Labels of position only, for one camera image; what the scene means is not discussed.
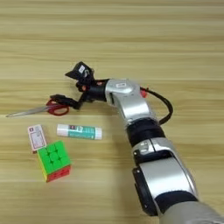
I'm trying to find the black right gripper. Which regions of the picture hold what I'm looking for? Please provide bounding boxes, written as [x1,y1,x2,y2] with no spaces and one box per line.
[50,69,110,110]

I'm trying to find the red-handled scissors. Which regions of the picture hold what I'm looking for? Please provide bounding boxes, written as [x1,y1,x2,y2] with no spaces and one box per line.
[5,99,70,118]

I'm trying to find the white teal glue stick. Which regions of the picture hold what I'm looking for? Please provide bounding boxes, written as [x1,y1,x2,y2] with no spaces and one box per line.
[56,123,103,141]

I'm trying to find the green red yellow puzzle cube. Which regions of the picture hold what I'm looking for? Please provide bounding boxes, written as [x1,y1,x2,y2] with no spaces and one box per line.
[36,140,72,183]

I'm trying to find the small black white-labelled box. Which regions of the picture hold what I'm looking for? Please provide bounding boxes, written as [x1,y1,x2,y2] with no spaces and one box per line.
[73,60,95,84]

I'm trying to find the small red white card box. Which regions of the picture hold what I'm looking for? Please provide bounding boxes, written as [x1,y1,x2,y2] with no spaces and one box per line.
[27,124,47,154]

